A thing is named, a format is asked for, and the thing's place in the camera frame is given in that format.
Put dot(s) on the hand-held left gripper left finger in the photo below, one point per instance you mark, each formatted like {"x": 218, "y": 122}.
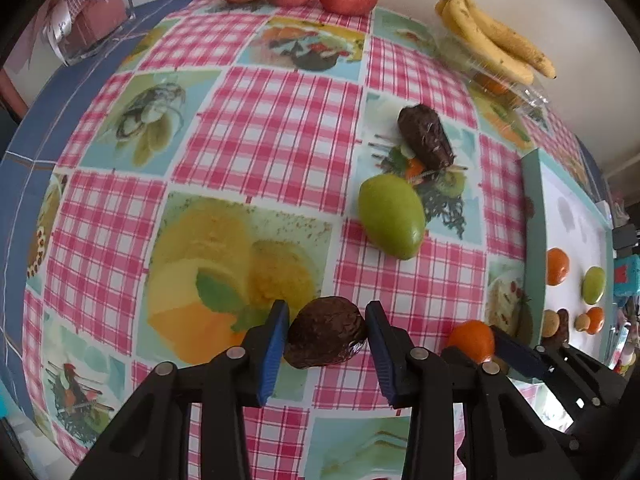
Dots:
{"x": 272, "y": 355}

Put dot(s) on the yellow banana bunch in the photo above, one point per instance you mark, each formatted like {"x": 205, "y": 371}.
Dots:
{"x": 492, "y": 42}

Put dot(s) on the small brown kiwi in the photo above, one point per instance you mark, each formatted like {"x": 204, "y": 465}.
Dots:
{"x": 581, "y": 322}

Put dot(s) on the dark brown avocado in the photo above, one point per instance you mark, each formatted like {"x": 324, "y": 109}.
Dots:
{"x": 564, "y": 325}
{"x": 325, "y": 332}

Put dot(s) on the round green fruit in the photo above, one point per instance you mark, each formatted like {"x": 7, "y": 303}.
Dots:
{"x": 594, "y": 285}

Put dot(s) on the pink checkered printed tablecloth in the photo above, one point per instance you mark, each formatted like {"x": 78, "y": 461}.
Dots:
{"x": 280, "y": 125}

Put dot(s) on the dark wrinkled fruit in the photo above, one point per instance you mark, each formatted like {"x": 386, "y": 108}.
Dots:
{"x": 425, "y": 135}

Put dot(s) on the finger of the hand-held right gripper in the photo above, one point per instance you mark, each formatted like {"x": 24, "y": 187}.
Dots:
{"x": 520, "y": 355}

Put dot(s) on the clear acrylic holder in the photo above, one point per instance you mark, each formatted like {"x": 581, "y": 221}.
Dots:
{"x": 75, "y": 55}

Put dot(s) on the orange tangerine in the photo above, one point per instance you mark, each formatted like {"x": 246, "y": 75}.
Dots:
{"x": 557, "y": 266}
{"x": 472, "y": 340}
{"x": 596, "y": 321}

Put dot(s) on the white power strip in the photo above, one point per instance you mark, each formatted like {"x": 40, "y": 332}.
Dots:
{"x": 602, "y": 208}

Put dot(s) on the green mango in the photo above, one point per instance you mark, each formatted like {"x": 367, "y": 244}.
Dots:
{"x": 391, "y": 215}

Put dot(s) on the teal-edged white tray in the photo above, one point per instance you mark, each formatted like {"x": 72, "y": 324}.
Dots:
{"x": 575, "y": 240}

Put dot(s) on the tan brown fruit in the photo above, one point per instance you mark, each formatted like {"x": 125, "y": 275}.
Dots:
{"x": 551, "y": 322}

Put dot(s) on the teal box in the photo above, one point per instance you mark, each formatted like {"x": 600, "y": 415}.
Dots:
{"x": 627, "y": 275}

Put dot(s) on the small tangerine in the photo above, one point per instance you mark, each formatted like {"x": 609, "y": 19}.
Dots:
{"x": 492, "y": 84}

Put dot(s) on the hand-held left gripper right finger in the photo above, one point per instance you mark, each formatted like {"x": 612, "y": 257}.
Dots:
{"x": 382, "y": 355}

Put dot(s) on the clear plastic container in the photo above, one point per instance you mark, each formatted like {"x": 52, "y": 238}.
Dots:
{"x": 530, "y": 95}

